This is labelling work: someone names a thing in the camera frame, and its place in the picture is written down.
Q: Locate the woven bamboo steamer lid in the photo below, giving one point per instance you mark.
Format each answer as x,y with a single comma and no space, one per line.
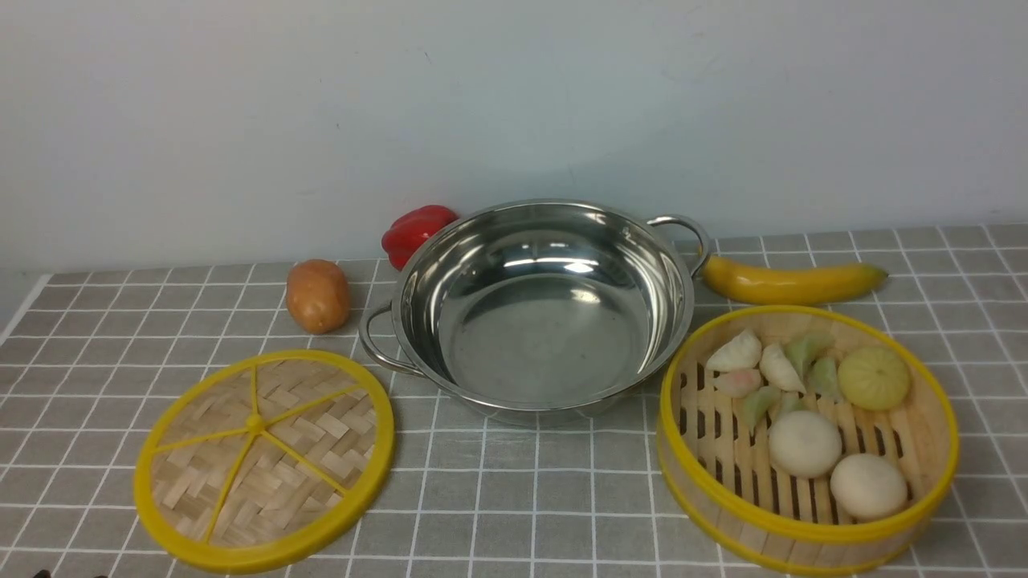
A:
265,461

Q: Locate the bamboo steamer basket yellow rim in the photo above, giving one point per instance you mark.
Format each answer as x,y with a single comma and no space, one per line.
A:
717,463

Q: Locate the stainless steel pot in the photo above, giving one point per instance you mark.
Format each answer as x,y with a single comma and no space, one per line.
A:
544,311

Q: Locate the green dumpling top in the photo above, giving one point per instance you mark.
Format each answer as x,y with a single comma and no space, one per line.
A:
802,351

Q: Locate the green dumpling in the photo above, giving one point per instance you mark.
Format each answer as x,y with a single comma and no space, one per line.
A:
822,379
802,351
756,406

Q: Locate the grey checked tablecloth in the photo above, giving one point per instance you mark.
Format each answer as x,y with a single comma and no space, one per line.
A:
91,360

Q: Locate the brown potato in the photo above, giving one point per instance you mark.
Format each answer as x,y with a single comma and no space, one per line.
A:
318,296

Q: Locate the red bell pepper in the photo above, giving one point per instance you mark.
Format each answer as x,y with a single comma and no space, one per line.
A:
409,232

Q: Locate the pink dumpling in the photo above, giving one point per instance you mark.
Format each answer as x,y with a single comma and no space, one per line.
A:
739,383

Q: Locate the green dumpling lower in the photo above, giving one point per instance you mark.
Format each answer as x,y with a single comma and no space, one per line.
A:
756,406

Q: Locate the white dumpling upper left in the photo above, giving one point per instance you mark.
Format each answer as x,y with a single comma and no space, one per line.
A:
742,352

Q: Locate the white dumpling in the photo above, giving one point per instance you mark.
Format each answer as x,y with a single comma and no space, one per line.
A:
742,352
779,371

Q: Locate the yellow banana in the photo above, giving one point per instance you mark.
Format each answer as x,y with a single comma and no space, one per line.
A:
762,286

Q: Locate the white dumpling centre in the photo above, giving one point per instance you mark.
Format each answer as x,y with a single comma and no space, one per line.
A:
779,371

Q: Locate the white round bun left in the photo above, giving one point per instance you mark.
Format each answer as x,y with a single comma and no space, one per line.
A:
804,444

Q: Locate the white round bun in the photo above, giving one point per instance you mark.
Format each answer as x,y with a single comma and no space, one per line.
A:
804,444
868,487

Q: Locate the green dumpling right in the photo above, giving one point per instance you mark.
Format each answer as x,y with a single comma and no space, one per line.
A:
822,379

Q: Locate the white round bun right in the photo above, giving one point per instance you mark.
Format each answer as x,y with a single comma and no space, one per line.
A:
868,487

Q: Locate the yellow-green round bun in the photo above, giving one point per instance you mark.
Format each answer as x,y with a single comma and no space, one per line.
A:
874,378

